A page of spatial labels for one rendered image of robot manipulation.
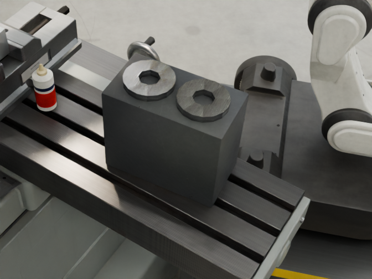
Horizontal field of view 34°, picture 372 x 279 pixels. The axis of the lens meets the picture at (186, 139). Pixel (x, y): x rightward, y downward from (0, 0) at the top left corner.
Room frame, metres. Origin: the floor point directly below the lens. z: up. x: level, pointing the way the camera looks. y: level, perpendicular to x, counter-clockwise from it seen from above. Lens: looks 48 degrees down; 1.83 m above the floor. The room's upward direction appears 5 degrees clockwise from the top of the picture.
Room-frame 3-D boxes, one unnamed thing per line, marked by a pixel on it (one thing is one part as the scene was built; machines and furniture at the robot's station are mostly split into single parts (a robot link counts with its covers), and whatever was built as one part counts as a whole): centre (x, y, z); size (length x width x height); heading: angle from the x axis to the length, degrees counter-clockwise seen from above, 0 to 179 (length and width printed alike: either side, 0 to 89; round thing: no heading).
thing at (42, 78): (0.87, 0.29, 0.99); 0.04 x 0.04 x 0.11
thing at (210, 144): (0.74, 0.02, 1.03); 0.22 x 0.12 x 0.20; 68
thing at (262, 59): (1.47, -0.24, 0.50); 0.20 x 0.05 x 0.20; 83
